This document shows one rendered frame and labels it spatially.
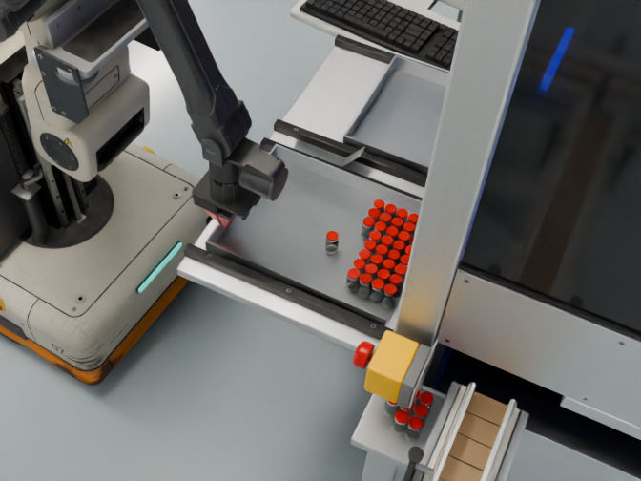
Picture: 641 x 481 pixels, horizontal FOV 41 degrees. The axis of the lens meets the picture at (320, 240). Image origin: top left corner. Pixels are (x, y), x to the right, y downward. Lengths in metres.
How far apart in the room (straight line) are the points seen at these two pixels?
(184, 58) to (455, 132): 0.43
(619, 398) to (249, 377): 1.33
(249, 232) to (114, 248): 0.81
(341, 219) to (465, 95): 0.69
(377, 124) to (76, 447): 1.17
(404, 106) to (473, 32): 0.92
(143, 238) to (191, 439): 0.54
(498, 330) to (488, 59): 0.45
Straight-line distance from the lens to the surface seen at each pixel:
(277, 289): 1.43
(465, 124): 0.92
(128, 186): 2.41
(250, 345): 2.41
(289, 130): 1.66
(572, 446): 1.39
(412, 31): 2.01
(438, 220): 1.05
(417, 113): 1.74
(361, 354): 1.24
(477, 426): 1.31
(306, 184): 1.59
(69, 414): 2.38
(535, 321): 1.14
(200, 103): 1.25
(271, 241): 1.51
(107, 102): 1.88
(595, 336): 1.13
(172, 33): 1.18
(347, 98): 1.76
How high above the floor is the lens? 2.10
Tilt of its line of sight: 53 degrees down
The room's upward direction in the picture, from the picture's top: 4 degrees clockwise
